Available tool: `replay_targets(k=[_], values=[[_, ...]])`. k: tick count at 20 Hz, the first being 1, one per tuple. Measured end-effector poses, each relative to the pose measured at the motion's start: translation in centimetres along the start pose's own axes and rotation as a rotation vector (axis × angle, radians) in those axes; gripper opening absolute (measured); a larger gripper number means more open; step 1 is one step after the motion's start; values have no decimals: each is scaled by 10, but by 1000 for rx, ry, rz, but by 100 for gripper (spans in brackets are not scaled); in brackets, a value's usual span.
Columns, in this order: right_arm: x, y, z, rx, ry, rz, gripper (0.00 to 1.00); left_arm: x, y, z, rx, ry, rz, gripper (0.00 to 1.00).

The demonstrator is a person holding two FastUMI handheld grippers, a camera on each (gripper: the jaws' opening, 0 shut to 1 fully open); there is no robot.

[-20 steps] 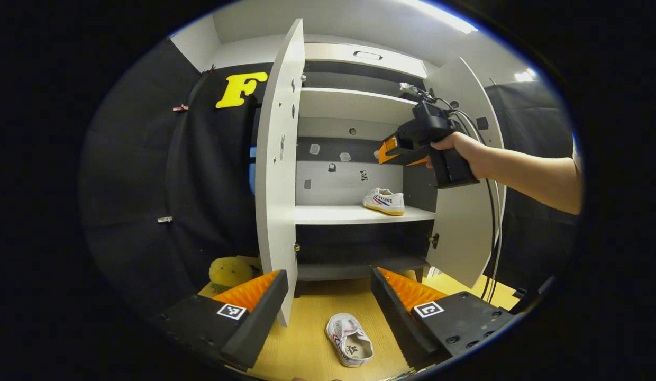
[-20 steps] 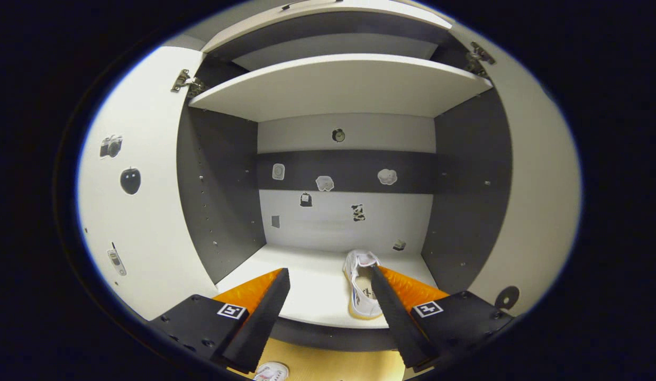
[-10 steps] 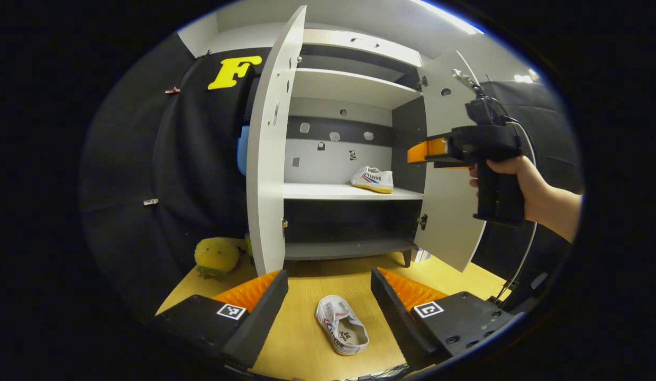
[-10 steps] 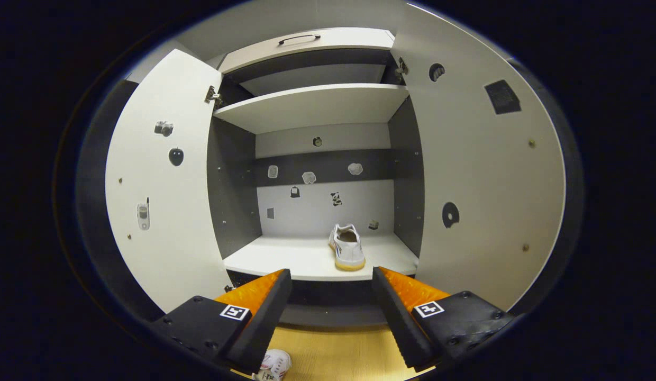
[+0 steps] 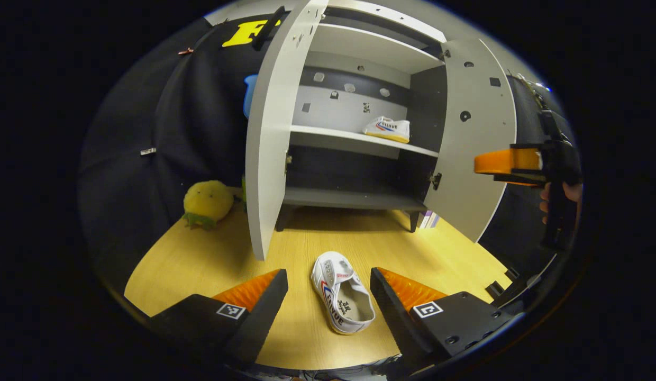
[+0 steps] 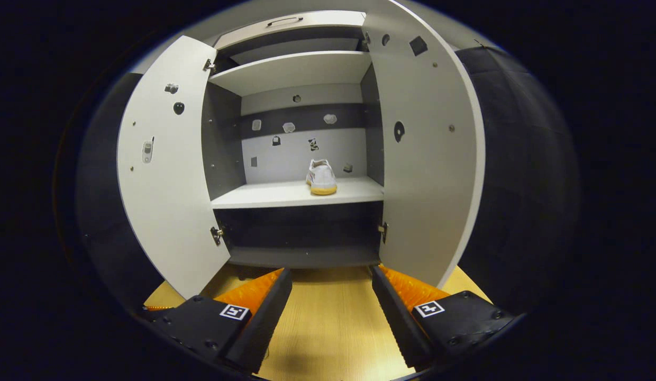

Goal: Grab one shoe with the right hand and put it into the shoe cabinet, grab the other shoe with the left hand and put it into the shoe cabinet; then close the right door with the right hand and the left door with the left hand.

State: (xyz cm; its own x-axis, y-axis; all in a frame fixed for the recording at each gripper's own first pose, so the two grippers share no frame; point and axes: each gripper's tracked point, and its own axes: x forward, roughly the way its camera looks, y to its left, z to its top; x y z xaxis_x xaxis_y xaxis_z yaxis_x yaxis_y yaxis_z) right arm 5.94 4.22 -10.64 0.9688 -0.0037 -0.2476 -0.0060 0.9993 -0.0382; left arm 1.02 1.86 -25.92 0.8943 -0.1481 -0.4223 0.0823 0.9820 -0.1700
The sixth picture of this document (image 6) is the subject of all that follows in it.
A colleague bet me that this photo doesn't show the white cabinet drawer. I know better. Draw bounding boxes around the white cabinet drawer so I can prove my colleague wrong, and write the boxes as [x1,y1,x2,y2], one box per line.
[214,11,367,51]

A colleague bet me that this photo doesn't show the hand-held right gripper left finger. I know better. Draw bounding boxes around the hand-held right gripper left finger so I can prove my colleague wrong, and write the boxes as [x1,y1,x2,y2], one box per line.
[143,267,293,374]

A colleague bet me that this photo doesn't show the white cabinet shelf board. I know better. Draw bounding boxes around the white cabinet shelf board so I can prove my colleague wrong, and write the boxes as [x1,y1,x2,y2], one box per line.
[209,51,372,97]
[211,176,385,210]

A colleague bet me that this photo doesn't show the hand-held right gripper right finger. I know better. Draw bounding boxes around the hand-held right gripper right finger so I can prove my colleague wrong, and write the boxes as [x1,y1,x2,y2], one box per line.
[371,265,514,369]

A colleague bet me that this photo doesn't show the white canvas shoe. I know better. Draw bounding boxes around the white canvas shoe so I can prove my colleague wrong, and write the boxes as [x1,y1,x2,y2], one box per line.
[306,159,338,196]

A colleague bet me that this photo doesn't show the white shoe cabinet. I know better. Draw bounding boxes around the white shoe cabinet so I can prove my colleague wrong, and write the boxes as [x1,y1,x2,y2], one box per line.
[204,11,387,281]

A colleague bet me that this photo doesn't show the white shoe cabinet door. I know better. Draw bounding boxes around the white shoe cabinet door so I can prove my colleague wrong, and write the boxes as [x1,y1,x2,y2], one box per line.
[116,35,231,300]
[361,0,486,288]

